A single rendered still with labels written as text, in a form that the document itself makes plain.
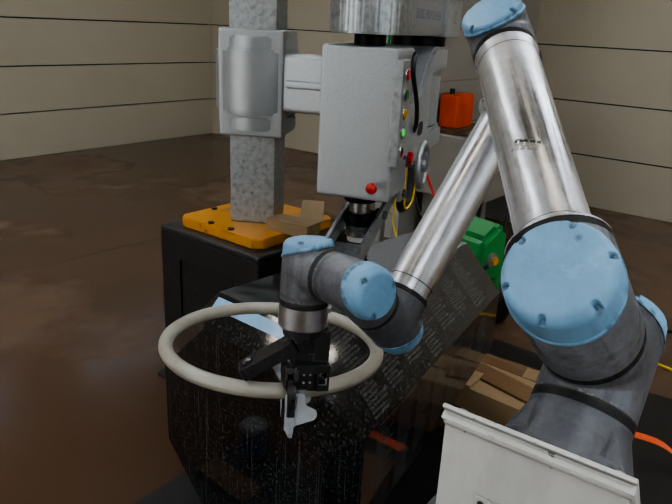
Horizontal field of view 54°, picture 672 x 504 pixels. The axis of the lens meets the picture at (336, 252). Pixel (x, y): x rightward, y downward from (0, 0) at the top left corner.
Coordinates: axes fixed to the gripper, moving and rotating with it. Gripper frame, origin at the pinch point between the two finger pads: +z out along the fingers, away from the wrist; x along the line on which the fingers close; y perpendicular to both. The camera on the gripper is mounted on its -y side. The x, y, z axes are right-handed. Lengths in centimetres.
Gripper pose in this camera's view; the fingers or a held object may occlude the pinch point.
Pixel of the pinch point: (284, 424)
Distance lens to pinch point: 129.1
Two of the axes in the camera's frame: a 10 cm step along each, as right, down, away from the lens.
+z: -0.8, 9.6, 2.6
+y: 9.8, 0.2, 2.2
